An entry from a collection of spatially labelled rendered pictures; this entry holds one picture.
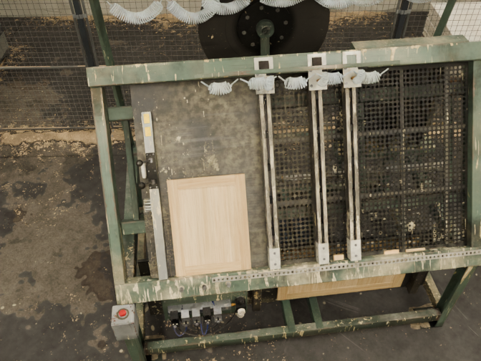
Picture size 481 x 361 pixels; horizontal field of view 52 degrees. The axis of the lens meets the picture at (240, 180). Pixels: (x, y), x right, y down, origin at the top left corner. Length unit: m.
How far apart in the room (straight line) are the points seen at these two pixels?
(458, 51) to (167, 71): 1.59
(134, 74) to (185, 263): 1.09
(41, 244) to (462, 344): 3.36
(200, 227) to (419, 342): 1.88
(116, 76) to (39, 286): 2.09
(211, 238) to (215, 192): 0.27
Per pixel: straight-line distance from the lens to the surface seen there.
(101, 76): 2.67
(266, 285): 2.91
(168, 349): 3.50
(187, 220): 2.79
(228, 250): 2.85
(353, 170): 2.85
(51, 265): 4.28
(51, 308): 4.05
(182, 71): 2.63
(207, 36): 3.06
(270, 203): 2.76
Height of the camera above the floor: 3.27
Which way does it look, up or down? 45 degrees down
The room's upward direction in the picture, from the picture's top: straight up
